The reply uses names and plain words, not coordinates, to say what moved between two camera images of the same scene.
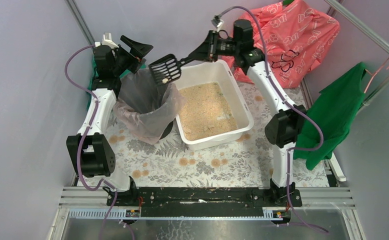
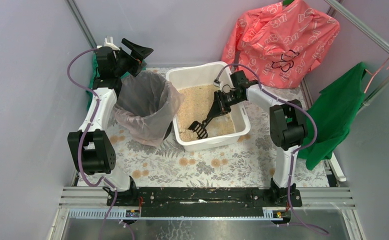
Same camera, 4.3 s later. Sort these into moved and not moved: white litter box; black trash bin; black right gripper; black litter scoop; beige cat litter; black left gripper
Moved: black litter scoop; black right gripper
Not moved: white litter box; black left gripper; beige cat litter; black trash bin
